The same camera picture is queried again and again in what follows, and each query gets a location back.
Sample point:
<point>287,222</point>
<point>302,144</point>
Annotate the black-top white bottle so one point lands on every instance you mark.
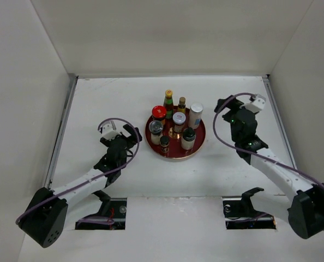
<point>188,139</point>

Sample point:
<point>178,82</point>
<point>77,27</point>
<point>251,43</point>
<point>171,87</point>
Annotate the small black-cap spice jar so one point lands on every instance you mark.
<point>164,143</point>

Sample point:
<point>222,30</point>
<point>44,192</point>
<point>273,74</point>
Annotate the tall silver-lid spice jar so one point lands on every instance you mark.
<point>195,114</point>

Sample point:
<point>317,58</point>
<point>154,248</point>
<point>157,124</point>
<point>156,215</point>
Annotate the red-lid chili sauce jar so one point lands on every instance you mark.
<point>159,113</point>

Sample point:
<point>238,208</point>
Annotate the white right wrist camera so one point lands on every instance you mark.
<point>256,104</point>

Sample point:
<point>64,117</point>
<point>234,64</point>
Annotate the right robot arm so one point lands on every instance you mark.
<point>303,209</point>

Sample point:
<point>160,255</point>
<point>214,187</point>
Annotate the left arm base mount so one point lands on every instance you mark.
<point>110,216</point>

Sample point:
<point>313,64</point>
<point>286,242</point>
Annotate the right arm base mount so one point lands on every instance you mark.
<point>240,215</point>

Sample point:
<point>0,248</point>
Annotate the gold-cap yellow-label bottle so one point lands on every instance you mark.
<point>181,105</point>

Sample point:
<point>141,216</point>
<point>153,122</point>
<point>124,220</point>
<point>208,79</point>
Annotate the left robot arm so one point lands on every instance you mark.
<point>45,216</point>

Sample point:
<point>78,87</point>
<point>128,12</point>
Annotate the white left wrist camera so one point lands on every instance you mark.
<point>108,130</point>

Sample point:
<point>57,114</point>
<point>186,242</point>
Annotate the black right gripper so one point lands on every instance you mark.
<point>227,115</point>

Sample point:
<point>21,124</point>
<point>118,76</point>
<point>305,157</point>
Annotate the yellow-cap green sauce bottle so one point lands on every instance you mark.
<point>168,104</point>

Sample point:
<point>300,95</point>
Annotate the red round tray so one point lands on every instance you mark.
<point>175,150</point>

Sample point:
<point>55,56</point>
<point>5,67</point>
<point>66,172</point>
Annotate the white-lid dark sauce jar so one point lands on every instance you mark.
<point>179,120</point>

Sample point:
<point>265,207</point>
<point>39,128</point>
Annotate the clear grinder with black cap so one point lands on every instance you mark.
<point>156,131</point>

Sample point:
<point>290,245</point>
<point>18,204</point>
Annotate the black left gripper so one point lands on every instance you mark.
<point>132,132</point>

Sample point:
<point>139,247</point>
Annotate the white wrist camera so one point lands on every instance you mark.
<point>256,104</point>
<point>108,130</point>

